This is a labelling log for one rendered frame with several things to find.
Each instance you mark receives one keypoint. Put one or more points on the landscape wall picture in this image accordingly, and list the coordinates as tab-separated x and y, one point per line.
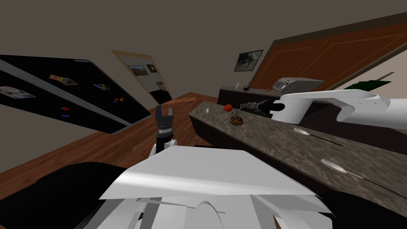
138	70

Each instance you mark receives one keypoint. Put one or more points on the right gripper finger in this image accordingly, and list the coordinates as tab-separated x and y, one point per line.
246	106

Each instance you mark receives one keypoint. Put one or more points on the small dark wall picture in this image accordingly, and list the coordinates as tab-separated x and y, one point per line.
152	68

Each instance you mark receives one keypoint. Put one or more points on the grey toaster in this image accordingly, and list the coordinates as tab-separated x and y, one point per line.
295	84

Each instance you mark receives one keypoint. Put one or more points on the dark framed wall picture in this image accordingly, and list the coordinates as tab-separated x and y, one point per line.
248	60

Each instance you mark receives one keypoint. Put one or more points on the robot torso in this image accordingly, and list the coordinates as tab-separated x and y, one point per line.
203	178

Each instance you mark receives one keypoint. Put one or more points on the brown wooden cupboard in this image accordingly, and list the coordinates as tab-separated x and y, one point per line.
330	57

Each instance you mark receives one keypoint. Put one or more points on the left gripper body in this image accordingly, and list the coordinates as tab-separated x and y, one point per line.
164	122

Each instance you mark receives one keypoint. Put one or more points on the brown round bowl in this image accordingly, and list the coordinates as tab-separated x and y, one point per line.
237	121

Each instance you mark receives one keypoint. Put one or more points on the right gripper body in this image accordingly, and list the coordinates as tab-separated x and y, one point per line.
261	107

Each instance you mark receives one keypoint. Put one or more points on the black fridge with magnets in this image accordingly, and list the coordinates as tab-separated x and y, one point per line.
73	95

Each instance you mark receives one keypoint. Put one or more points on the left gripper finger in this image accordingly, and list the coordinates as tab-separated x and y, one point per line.
170	113
158	112

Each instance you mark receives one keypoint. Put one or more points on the red tomato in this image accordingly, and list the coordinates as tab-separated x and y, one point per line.
228	108

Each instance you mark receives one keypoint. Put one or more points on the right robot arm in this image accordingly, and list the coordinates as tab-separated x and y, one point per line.
356	106

